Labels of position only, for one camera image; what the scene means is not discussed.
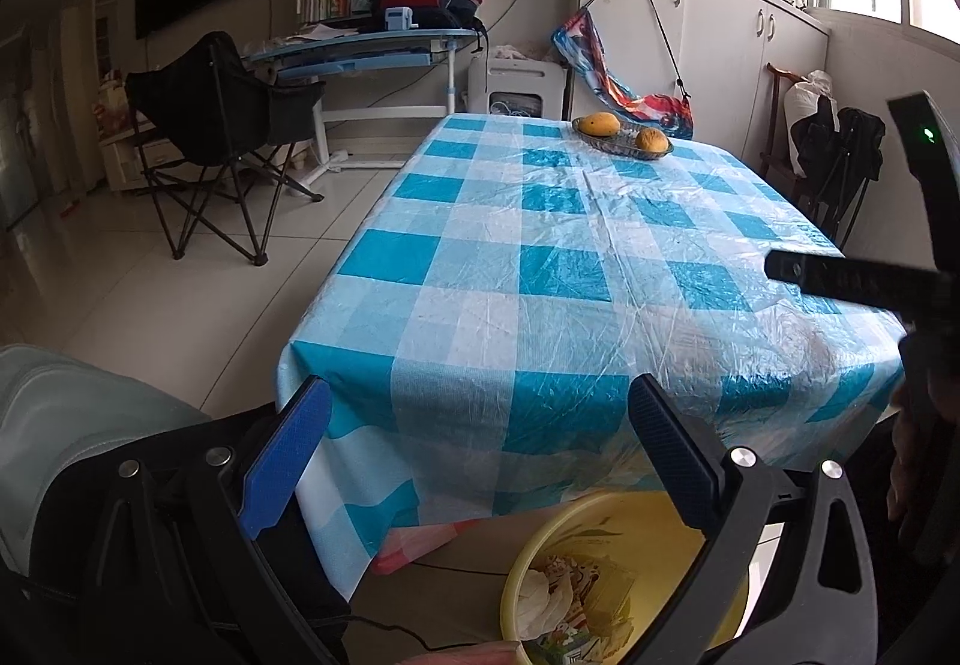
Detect white plastic stool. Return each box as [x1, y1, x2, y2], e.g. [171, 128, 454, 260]
[469, 56, 567, 120]

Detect blue white study desk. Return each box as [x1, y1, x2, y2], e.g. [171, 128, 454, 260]
[247, 27, 485, 175]

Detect glass fruit plate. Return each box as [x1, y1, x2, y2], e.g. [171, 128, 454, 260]
[571, 113, 674, 161]

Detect low white drawer cabinet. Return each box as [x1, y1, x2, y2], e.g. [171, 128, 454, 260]
[97, 132, 177, 192]

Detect black folding camp chair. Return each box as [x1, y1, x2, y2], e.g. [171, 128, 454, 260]
[125, 31, 325, 265]

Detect white sack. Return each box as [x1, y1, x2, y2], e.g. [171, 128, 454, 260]
[784, 70, 837, 133]

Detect person's black trouser leg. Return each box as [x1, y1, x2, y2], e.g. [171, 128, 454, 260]
[247, 507, 353, 665]

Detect dark wooden chair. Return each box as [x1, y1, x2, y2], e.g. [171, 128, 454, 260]
[761, 62, 807, 186]

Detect blue white checkered tablecloth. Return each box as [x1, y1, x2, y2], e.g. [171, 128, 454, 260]
[274, 113, 907, 602]

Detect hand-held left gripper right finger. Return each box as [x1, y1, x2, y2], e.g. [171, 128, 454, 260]
[615, 374, 878, 665]

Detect grey green sofa cushion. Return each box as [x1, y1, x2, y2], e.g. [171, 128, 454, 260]
[0, 344, 211, 591]

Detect person's right hand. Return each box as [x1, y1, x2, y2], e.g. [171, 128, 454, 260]
[887, 365, 960, 546]

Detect colourful printed strap bag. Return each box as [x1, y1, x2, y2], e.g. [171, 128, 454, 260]
[551, 0, 695, 141]

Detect red plastic sheet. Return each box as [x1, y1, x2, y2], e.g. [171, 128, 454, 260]
[373, 519, 481, 576]

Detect loose white papers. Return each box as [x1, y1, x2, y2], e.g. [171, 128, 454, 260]
[259, 23, 361, 47]

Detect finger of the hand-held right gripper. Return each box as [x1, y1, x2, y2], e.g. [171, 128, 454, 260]
[765, 250, 912, 319]

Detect yellow plastic basin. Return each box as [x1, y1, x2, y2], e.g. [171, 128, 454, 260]
[500, 491, 751, 665]

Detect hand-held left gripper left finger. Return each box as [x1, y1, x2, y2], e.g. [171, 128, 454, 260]
[79, 376, 353, 665]

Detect white plastic bag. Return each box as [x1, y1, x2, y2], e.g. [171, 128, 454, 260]
[517, 567, 578, 640]

